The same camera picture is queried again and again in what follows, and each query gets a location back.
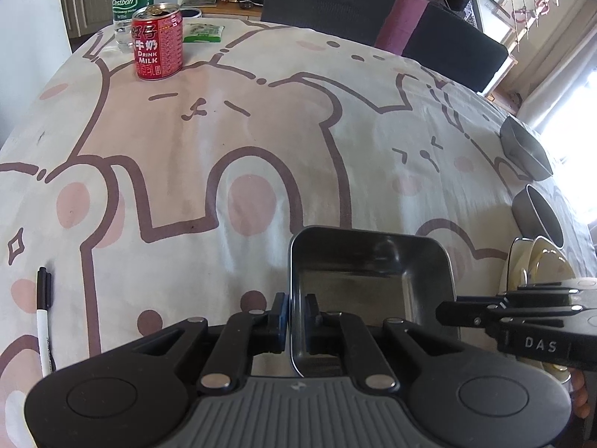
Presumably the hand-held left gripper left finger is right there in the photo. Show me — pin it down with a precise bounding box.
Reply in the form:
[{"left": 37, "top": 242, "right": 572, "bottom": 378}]
[{"left": 116, "top": 293, "right": 291, "bottom": 393}]

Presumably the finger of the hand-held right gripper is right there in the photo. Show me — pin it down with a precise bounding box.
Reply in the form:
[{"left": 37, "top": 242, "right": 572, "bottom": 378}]
[
  {"left": 456, "top": 279, "right": 597, "bottom": 309},
  {"left": 436, "top": 301, "right": 585, "bottom": 333}
]

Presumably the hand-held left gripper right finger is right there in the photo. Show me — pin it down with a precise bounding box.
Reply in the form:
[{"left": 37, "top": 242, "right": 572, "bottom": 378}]
[{"left": 305, "top": 294, "right": 472, "bottom": 393}]

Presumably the cream bowl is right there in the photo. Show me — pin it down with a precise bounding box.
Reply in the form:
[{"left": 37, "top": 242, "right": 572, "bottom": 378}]
[{"left": 525, "top": 236, "right": 576, "bottom": 289}]

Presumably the oval metal bowl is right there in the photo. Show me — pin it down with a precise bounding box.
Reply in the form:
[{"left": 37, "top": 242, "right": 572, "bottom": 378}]
[{"left": 512, "top": 184, "right": 565, "bottom": 249}]

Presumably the rectangular metal tray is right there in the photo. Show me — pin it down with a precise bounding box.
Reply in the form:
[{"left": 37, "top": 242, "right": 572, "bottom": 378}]
[{"left": 288, "top": 226, "right": 460, "bottom": 378}]

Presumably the square grey bowl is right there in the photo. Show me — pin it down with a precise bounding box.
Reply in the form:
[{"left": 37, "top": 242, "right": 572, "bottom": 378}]
[{"left": 500, "top": 116, "right": 555, "bottom": 182}]

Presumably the person's right hand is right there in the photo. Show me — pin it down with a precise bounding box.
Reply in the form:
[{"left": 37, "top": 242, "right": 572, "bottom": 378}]
[{"left": 570, "top": 368, "right": 589, "bottom": 421}]

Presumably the printed tablecloth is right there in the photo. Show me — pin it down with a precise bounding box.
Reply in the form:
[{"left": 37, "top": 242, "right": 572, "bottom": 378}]
[{"left": 0, "top": 16, "right": 597, "bottom": 448}]

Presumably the beige curtain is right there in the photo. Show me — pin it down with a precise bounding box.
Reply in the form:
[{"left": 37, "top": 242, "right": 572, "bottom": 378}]
[{"left": 517, "top": 4, "right": 597, "bottom": 131}]

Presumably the black marker pen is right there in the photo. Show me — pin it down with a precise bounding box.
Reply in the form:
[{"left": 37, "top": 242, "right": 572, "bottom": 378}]
[{"left": 36, "top": 266, "right": 57, "bottom": 379}]

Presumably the dark grey chair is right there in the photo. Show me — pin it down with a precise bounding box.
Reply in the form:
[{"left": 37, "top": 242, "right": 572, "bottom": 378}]
[
  {"left": 402, "top": 4, "right": 509, "bottom": 95},
  {"left": 260, "top": 0, "right": 400, "bottom": 48}
]

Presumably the green packet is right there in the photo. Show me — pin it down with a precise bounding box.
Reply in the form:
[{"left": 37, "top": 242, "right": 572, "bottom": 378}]
[{"left": 183, "top": 22, "right": 225, "bottom": 44}]

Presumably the red drink can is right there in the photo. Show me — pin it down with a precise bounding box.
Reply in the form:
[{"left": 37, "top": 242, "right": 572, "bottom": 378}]
[{"left": 132, "top": 4, "right": 184, "bottom": 80}]

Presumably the clear water bottle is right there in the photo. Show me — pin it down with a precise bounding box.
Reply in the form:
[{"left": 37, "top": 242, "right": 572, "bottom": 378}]
[{"left": 111, "top": 0, "right": 157, "bottom": 54}]

